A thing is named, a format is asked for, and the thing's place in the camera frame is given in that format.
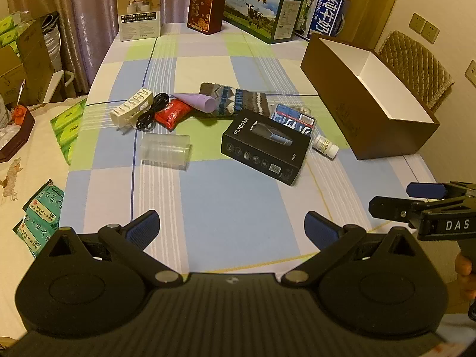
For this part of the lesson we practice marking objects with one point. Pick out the white product box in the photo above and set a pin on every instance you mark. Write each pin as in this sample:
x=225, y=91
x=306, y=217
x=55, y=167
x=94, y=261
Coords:
x=139, y=11

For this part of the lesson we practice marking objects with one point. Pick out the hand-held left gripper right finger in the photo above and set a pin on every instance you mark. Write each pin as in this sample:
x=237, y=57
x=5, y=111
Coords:
x=319, y=230

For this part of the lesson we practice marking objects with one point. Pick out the plaid tablecloth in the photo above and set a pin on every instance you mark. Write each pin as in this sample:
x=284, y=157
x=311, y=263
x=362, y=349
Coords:
x=223, y=200

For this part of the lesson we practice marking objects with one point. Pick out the pink curtain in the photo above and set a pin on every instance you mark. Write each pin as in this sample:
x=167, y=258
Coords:
x=85, y=15

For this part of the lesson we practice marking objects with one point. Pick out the purple tube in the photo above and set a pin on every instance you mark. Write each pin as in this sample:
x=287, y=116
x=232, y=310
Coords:
x=197, y=101

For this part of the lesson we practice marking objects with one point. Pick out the small white bottle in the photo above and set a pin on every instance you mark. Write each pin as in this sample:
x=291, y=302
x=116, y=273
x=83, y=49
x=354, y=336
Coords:
x=323, y=144

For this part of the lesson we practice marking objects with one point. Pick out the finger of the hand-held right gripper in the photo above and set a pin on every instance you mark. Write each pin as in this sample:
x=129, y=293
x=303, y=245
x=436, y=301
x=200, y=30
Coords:
x=390, y=206
x=425, y=189

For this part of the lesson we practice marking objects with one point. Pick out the dark red gift box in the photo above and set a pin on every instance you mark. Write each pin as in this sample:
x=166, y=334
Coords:
x=202, y=7

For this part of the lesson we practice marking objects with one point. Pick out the stack of green tissue packs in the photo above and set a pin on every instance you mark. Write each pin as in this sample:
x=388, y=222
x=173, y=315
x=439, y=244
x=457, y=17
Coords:
x=9, y=29

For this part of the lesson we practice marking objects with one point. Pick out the brown cardboard carton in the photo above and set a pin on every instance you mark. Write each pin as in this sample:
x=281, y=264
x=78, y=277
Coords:
x=11, y=78
x=35, y=59

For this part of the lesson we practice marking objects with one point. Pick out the blue packet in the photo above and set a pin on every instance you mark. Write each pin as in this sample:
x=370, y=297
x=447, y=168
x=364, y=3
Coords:
x=293, y=119

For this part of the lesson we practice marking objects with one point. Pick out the green tea packet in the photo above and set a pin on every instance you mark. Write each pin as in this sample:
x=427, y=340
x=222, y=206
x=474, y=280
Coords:
x=44, y=204
x=35, y=236

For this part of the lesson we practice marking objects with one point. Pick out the white power strip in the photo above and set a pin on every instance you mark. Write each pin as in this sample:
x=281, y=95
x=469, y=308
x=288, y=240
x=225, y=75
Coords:
x=130, y=109

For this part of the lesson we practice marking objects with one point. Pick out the dark wooden tray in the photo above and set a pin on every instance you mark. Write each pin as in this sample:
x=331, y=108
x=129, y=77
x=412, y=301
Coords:
x=18, y=137

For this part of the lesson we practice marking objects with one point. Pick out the patterned knitted sock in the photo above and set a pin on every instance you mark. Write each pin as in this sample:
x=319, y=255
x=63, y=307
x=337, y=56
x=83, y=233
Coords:
x=238, y=100

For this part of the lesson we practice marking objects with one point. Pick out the green tissue pack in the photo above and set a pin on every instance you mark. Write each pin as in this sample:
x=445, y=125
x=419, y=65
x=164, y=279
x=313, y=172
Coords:
x=68, y=130

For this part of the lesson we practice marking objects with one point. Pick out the quilted chair cushion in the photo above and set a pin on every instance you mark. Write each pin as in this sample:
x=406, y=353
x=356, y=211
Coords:
x=414, y=67

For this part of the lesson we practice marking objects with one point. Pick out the small orange object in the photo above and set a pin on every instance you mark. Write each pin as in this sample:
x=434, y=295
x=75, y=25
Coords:
x=19, y=113

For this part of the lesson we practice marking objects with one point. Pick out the wall power socket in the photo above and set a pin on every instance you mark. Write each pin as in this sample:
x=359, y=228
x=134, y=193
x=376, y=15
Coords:
x=430, y=31
x=417, y=23

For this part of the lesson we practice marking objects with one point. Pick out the blue milk carton case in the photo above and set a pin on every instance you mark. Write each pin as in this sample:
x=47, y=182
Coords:
x=327, y=11

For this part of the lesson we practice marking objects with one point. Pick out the red snack packet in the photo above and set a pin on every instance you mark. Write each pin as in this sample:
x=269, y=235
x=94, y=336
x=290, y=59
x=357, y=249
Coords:
x=173, y=113

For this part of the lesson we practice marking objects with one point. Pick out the beige printed tablecloth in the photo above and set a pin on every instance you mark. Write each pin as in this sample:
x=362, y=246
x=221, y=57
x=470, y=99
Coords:
x=37, y=165

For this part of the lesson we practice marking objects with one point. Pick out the green milk carton case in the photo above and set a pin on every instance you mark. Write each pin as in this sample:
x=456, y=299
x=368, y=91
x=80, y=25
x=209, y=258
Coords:
x=256, y=7

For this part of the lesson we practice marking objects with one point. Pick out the black shaver box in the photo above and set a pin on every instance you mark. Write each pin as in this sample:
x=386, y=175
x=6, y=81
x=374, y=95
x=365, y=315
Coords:
x=260, y=148

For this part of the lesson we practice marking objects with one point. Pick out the person's right hand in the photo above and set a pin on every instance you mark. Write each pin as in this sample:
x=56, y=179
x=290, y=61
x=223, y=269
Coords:
x=465, y=273

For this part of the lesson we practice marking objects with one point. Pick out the clear plastic cup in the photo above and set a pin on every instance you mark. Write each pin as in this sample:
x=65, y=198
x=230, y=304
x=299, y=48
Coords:
x=163, y=150

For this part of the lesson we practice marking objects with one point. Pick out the brown cardboard storage box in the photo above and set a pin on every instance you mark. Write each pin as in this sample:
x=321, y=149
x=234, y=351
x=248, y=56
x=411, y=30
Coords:
x=334, y=81

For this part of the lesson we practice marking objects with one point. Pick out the white crumpled plastic bag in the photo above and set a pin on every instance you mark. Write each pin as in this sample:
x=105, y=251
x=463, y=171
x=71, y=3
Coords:
x=5, y=126

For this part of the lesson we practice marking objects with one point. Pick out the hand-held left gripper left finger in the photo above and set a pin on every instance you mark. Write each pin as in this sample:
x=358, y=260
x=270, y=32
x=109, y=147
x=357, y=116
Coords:
x=143, y=227

